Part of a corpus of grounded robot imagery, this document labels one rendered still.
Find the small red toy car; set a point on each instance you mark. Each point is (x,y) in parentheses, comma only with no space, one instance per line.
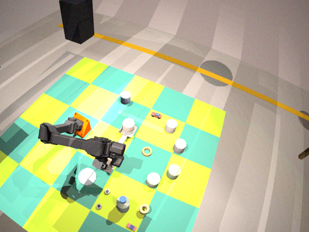
(153,114)

